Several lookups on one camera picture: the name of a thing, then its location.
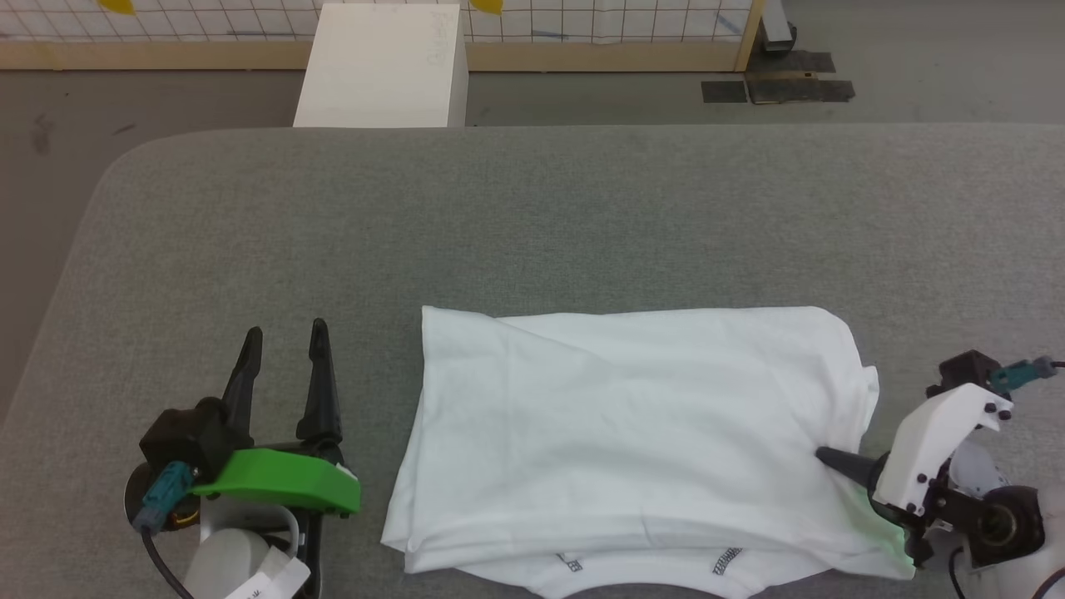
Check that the white paper tag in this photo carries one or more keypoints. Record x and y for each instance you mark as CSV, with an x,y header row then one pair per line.
x,y
270,578

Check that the small black floor tape patch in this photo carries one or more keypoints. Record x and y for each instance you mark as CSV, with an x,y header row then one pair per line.
x,y
724,91

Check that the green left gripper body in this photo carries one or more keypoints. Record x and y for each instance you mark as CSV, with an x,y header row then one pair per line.
x,y
283,482

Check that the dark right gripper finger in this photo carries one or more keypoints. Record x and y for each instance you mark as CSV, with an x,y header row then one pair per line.
x,y
849,466

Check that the white rectangular box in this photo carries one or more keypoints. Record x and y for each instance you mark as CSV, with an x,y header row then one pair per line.
x,y
378,66

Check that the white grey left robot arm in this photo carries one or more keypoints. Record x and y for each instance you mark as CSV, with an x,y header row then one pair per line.
x,y
241,557

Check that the white T-shirt grey stitching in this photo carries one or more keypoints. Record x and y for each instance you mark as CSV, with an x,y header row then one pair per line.
x,y
624,433

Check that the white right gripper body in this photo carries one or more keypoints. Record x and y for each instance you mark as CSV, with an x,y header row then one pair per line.
x,y
932,449

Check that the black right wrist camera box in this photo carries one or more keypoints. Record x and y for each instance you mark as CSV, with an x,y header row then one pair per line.
x,y
965,370

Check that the black floor tape under foot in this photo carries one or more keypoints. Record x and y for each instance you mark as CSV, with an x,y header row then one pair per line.
x,y
803,62

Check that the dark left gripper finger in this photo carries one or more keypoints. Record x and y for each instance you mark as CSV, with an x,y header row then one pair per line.
x,y
245,383
320,391

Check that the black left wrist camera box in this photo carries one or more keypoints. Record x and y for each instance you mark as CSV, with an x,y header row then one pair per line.
x,y
187,433

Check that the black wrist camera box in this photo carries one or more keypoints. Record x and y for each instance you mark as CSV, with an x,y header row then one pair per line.
x,y
187,433
965,370

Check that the long black brown floor tape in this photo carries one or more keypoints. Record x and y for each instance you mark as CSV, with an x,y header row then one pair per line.
x,y
799,91

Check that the grey metal partition foot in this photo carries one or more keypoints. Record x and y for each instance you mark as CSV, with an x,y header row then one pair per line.
x,y
778,25

